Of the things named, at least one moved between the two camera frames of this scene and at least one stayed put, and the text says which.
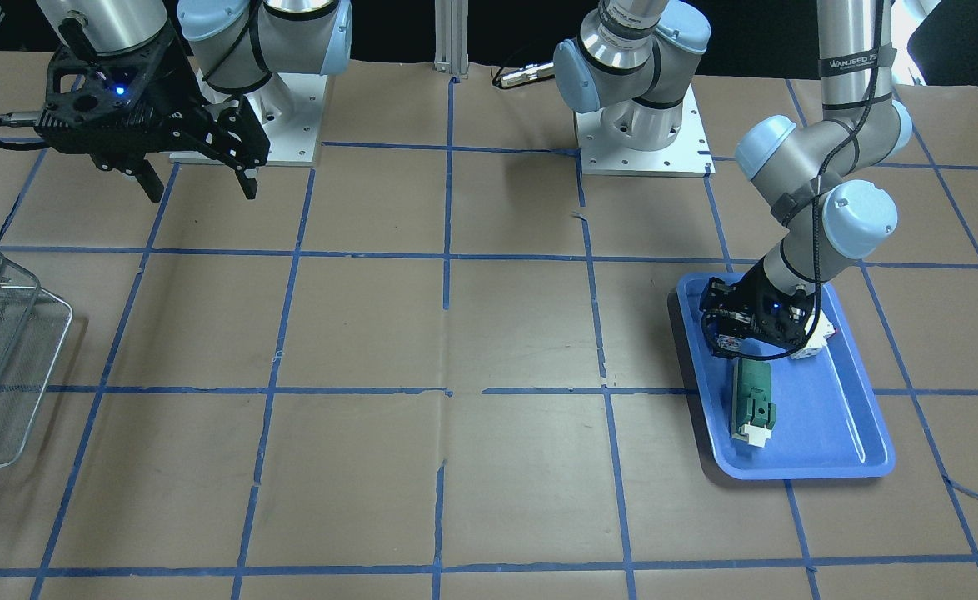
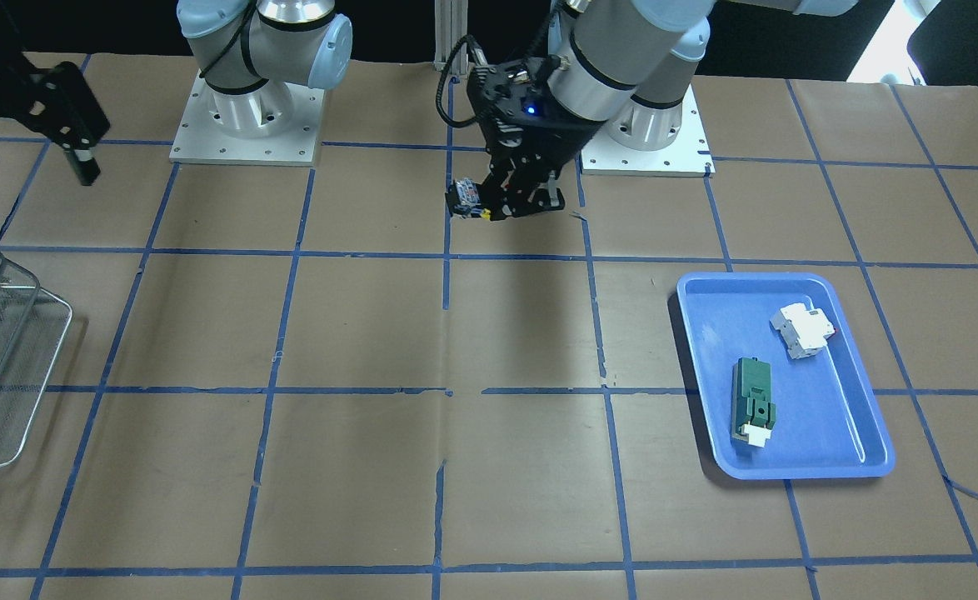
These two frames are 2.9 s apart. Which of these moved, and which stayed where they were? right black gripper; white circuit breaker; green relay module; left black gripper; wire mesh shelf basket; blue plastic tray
Moved: right black gripper; left black gripper
Stayed: blue plastic tray; green relay module; wire mesh shelf basket; white circuit breaker
